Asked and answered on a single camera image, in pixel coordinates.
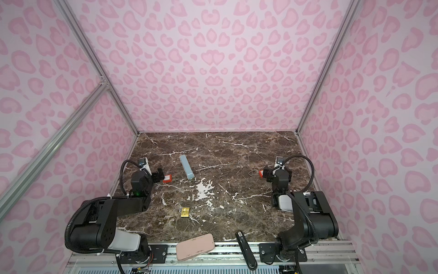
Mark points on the black handheld device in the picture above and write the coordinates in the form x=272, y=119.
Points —
x=249, y=258

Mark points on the light blue rectangular bar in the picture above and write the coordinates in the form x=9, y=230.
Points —
x=187, y=168

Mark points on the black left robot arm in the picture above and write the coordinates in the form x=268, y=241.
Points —
x=92, y=228

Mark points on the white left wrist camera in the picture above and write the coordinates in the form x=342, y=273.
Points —
x=144, y=165

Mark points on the pink smartphone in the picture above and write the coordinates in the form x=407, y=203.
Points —
x=194, y=247

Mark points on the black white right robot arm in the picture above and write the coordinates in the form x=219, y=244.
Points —
x=314, y=219

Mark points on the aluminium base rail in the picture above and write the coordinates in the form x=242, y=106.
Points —
x=326, y=257

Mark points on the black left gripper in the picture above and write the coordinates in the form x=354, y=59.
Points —
x=157, y=174

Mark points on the brass padlock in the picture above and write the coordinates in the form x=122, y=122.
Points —
x=184, y=211

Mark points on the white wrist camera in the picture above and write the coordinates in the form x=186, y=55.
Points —
x=280, y=162
x=144, y=165

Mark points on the diagonal aluminium frame bar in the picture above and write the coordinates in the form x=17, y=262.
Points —
x=23, y=181

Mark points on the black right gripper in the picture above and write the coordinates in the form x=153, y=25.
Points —
x=267, y=173

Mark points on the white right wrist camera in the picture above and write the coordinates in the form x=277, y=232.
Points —
x=280, y=162

